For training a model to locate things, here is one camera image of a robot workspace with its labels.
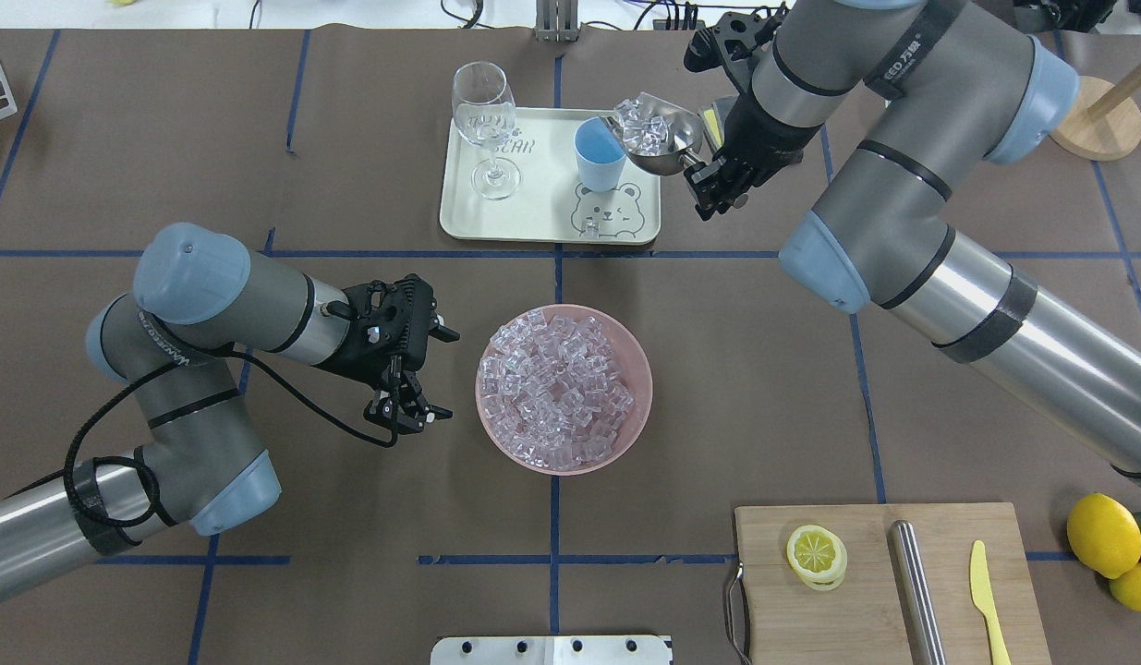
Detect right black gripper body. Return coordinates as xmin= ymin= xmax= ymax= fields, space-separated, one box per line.
xmin=718 ymin=94 xmax=807 ymax=181

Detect grey folded cloth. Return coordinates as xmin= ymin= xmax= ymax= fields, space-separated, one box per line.
xmin=699 ymin=104 xmax=723 ymax=154

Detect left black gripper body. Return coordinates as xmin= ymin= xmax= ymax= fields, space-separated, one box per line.
xmin=317 ymin=274 xmax=436 ymax=389

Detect wooden cup stand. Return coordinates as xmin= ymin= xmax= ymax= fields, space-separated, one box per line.
xmin=1050 ymin=63 xmax=1141 ymax=163

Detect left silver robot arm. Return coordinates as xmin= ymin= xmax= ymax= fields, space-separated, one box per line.
xmin=0 ymin=224 xmax=459 ymax=603

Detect steel rolling pin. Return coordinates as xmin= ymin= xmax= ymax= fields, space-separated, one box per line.
xmin=888 ymin=519 xmax=947 ymax=664

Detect clear ice cubes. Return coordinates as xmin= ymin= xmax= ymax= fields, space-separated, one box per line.
xmin=476 ymin=94 xmax=667 ymax=476

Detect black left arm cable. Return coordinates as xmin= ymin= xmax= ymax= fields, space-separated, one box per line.
xmin=64 ymin=344 xmax=400 ymax=555

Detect yellow plastic knife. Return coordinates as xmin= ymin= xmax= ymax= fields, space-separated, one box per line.
xmin=968 ymin=540 xmax=1011 ymax=665

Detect clear wine glass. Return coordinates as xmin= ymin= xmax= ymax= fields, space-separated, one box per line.
xmin=451 ymin=62 xmax=521 ymax=200

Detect metal ice scoop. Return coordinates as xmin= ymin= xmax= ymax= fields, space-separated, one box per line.
xmin=601 ymin=91 xmax=705 ymax=176

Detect wooden cutting board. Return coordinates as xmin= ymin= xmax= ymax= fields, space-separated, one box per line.
xmin=734 ymin=502 xmax=1051 ymax=664

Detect lemon slice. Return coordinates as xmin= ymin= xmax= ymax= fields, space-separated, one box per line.
xmin=785 ymin=525 xmax=849 ymax=592

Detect cream bear tray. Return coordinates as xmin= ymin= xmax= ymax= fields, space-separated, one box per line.
xmin=439 ymin=108 xmax=662 ymax=246

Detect blue plastic cup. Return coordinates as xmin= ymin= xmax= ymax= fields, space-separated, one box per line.
xmin=573 ymin=116 xmax=626 ymax=192

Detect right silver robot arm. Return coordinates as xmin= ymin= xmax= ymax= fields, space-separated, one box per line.
xmin=683 ymin=1 xmax=1141 ymax=487

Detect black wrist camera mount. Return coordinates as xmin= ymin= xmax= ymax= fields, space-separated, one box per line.
xmin=683 ymin=5 xmax=790 ymax=94

